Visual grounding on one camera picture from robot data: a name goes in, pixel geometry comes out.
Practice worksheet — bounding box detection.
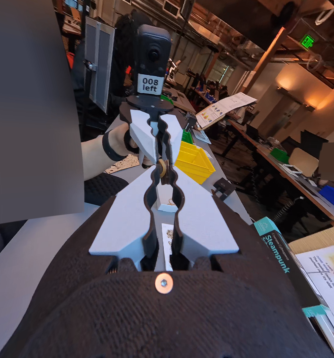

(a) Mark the green exit sign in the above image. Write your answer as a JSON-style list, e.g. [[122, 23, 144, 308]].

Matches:
[[300, 34, 316, 50]]

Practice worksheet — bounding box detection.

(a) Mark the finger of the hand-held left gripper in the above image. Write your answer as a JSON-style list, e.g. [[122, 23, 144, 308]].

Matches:
[[157, 115, 184, 166], [129, 109, 159, 168]]

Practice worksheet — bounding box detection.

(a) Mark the printed instruction sheet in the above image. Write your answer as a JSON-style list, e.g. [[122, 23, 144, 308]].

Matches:
[[196, 92, 258, 130]]

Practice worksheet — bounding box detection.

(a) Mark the small white box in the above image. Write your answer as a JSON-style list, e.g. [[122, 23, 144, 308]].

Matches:
[[156, 183, 178, 213]]

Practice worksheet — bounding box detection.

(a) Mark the tan chair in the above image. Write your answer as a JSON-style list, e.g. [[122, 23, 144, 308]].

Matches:
[[288, 147, 319, 177]]

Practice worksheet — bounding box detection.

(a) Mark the plywood sheet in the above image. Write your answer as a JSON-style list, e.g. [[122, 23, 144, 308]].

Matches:
[[288, 224, 334, 255]]

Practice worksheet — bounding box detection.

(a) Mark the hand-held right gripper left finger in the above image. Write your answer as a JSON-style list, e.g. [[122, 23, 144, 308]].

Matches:
[[89, 165, 160, 272]]

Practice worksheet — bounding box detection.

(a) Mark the perforated metal panel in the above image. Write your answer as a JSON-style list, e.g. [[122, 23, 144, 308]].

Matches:
[[84, 16, 115, 113]]

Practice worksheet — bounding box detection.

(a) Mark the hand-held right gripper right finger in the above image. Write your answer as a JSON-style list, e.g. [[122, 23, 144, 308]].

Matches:
[[167, 165, 240, 271]]

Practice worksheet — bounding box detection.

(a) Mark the coiled black cable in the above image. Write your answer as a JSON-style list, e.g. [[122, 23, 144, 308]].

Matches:
[[273, 196, 305, 222]]

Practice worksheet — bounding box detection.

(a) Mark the black wrist rest pad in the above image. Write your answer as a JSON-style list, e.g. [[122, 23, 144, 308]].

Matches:
[[84, 172, 129, 206]]

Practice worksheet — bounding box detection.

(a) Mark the blue plastic bin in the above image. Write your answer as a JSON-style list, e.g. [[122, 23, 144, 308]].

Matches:
[[319, 185, 334, 210]]

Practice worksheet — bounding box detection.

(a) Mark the parts picture booklet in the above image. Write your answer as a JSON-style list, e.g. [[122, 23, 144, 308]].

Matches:
[[161, 223, 174, 272]]

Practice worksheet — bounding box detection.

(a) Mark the person's left hand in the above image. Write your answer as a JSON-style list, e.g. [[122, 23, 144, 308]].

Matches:
[[107, 123, 156, 168]]

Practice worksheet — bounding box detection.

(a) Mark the grey desk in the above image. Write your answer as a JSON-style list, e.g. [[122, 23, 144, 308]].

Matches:
[[0, 116, 253, 358]]

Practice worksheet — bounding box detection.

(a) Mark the laser-cut wooden sheet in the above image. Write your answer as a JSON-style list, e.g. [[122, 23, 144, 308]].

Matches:
[[104, 155, 141, 174]]

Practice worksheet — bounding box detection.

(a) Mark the black puzzle box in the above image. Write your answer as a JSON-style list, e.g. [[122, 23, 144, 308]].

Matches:
[[254, 217, 324, 308]]

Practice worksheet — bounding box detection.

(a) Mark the person's left forearm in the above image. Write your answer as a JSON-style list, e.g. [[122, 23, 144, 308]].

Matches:
[[81, 134, 113, 182]]

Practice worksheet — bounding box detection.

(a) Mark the printed instruction page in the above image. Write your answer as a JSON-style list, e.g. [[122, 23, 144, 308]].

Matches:
[[295, 242, 334, 325]]

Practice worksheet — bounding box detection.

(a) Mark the yellow plastic bin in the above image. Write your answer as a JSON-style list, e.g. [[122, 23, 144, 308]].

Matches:
[[174, 141, 215, 185]]

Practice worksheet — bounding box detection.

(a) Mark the long wooden workbench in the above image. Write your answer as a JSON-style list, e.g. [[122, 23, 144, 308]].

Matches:
[[228, 119, 334, 224]]

